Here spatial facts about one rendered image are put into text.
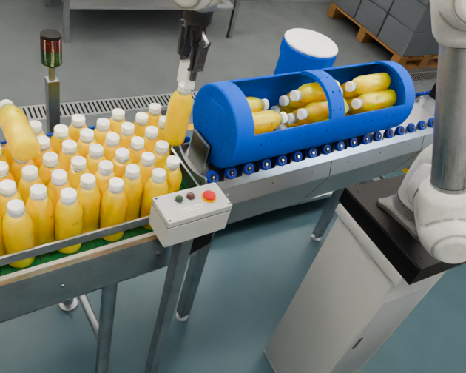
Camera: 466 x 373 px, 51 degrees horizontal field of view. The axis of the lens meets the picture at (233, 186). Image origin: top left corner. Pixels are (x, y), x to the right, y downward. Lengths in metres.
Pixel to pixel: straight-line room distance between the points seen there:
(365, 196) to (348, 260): 0.23
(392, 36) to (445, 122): 4.15
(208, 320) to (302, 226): 0.91
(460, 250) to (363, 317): 0.52
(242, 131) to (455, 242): 0.68
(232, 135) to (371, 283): 0.65
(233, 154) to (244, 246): 1.26
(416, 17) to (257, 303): 3.45
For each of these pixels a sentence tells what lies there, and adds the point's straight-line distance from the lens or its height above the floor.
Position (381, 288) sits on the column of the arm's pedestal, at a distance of 1.63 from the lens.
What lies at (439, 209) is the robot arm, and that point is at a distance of 1.31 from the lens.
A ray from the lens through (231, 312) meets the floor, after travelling 2.47.
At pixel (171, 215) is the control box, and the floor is 1.10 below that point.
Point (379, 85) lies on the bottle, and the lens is 2.06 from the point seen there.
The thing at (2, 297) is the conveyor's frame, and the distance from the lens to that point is 1.43.
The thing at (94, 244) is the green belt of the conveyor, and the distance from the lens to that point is 1.45.
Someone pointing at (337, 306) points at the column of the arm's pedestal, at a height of 0.66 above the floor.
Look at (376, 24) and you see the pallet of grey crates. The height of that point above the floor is 0.25.
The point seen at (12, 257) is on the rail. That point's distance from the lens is 1.35.
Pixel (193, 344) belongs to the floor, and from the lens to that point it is 2.34.
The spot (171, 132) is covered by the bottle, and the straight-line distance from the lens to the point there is 1.49.
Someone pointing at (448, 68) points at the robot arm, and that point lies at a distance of 1.14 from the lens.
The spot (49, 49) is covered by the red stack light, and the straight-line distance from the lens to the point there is 1.63.
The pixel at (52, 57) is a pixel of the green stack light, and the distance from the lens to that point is 1.64.
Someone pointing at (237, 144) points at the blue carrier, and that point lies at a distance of 1.52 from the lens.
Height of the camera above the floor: 2.03
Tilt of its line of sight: 41 degrees down
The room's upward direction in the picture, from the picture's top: 18 degrees clockwise
